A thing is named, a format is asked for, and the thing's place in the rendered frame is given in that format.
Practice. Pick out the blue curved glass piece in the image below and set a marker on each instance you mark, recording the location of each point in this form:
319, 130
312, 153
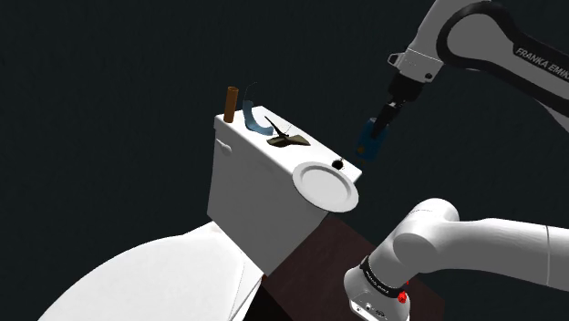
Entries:
254, 120

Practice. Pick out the dark olive folded figure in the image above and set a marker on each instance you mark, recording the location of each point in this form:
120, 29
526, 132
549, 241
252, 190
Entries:
286, 138

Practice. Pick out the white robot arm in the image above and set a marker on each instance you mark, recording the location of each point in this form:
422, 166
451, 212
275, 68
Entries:
466, 249

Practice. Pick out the white plate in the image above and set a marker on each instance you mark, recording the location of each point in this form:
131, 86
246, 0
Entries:
326, 186

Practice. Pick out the brown cylinder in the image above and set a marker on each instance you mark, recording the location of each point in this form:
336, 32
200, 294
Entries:
231, 104

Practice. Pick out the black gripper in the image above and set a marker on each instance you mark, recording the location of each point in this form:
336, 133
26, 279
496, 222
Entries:
404, 89

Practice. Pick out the blue box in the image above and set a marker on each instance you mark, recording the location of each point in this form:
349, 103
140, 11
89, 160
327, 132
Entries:
369, 144

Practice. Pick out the white toilet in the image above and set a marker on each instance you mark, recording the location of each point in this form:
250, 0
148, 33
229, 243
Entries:
235, 200

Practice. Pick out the small black round object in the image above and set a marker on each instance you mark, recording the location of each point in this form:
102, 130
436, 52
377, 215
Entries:
337, 164

